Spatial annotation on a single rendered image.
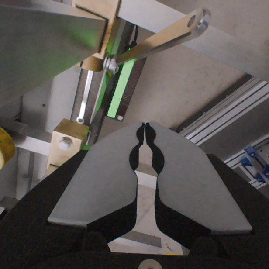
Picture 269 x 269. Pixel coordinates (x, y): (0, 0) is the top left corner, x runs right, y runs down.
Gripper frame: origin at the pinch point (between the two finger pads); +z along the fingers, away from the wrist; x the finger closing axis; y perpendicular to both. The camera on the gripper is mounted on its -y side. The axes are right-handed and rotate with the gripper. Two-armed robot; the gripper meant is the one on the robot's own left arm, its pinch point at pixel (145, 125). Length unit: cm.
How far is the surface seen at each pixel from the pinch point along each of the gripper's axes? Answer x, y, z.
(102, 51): -5.2, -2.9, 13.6
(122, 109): -4.7, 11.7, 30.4
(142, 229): 4, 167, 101
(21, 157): -41, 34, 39
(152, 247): 4, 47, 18
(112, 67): -4.2, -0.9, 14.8
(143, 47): -0.3, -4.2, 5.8
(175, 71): 19, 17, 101
